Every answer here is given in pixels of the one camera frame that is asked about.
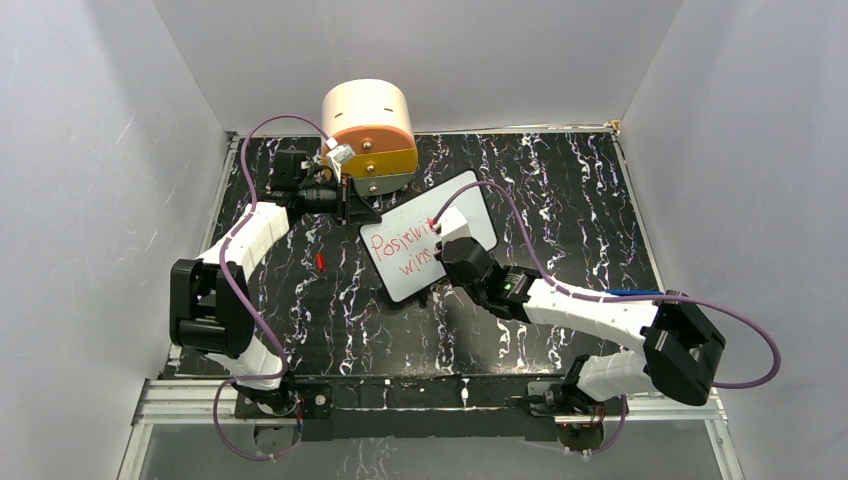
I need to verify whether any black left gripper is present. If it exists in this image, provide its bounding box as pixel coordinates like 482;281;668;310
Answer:
300;175;383;228

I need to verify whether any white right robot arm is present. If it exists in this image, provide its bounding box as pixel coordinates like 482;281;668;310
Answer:
437;237;726;414

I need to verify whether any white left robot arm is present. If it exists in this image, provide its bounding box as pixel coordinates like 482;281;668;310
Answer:
169;144;380;416

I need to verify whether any black framed whiteboard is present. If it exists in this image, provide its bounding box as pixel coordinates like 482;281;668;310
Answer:
359;169;481;302

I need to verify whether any blue whiteboard eraser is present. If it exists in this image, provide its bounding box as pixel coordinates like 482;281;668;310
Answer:
605;289;664;296

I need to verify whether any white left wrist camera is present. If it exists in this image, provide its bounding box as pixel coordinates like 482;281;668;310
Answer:
324;137;355;180

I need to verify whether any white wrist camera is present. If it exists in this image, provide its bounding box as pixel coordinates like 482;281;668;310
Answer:
324;137;355;180
431;206;473;251

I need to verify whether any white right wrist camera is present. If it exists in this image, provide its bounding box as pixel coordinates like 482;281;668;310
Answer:
431;206;473;251

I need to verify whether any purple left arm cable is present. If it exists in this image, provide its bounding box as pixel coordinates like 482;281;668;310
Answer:
211;115;331;463

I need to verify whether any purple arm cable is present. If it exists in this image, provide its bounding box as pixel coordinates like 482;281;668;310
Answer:
211;115;331;463
433;181;783;457

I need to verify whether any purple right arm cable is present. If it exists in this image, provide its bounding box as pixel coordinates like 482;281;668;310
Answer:
433;181;783;457

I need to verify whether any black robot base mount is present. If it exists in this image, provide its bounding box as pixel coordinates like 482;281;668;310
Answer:
234;375;607;450

